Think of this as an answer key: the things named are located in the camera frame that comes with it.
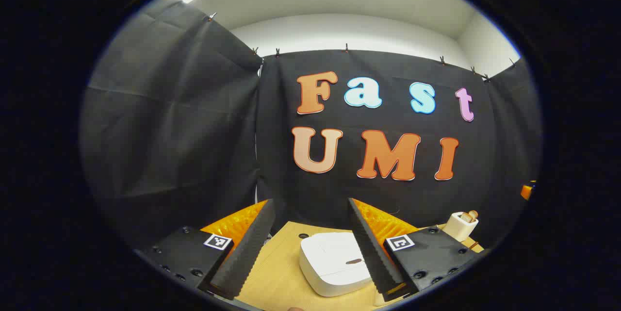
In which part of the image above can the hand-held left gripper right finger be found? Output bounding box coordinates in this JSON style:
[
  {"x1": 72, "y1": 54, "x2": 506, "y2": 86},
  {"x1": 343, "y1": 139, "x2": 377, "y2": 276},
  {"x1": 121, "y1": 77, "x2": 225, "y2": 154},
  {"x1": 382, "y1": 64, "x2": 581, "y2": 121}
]
[{"x1": 347, "y1": 197, "x2": 482, "y2": 303}]

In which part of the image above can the black backdrop cloth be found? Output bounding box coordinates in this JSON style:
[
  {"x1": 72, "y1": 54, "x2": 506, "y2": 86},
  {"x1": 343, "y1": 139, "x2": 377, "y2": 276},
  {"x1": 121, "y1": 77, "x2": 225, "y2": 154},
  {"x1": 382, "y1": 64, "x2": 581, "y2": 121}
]
[{"x1": 80, "y1": 0, "x2": 543, "y2": 253}]

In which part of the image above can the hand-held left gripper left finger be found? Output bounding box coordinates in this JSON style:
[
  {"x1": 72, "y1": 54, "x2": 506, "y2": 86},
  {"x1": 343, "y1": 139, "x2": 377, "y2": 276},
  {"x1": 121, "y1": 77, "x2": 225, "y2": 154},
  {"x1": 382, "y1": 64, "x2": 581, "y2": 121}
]
[{"x1": 133, "y1": 198, "x2": 276, "y2": 301}]

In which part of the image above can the white toaster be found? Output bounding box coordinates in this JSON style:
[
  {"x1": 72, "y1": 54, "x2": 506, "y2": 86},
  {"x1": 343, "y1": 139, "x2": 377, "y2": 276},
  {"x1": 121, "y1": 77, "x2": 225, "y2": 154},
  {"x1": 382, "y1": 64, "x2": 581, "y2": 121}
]
[{"x1": 442, "y1": 211, "x2": 479, "y2": 243}]

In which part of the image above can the white rice cooker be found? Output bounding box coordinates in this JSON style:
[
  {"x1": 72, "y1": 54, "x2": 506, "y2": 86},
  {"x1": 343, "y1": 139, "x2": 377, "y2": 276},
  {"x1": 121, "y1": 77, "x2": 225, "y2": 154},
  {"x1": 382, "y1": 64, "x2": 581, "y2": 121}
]
[{"x1": 299, "y1": 232, "x2": 374, "y2": 297}]

